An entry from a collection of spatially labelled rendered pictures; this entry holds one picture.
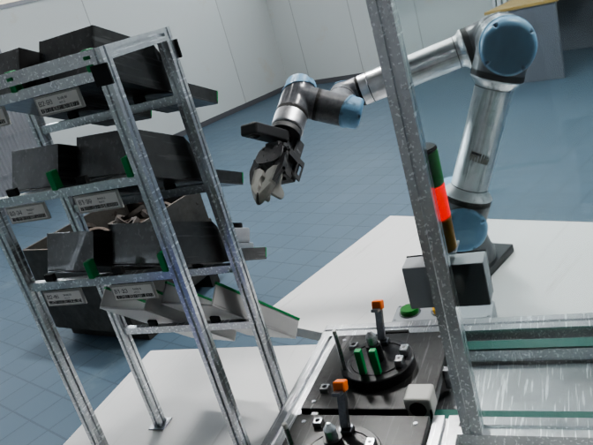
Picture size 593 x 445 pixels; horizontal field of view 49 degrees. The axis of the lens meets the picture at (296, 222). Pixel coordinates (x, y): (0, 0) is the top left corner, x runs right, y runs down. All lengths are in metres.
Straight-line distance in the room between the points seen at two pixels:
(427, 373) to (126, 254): 0.57
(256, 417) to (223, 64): 10.04
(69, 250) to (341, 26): 10.20
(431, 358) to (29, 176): 0.79
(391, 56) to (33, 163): 0.65
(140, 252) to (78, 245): 0.14
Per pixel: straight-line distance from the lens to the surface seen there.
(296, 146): 1.48
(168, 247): 1.02
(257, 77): 11.76
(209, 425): 1.48
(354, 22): 11.09
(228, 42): 11.42
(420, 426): 1.12
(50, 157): 1.17
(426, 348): 1.30
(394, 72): 0.86
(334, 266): 2.00
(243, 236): 1.29
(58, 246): 1.26
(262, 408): 1.46
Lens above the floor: 1.66
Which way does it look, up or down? 19 degrees down
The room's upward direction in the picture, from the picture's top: 16 degrees counter-clockwise
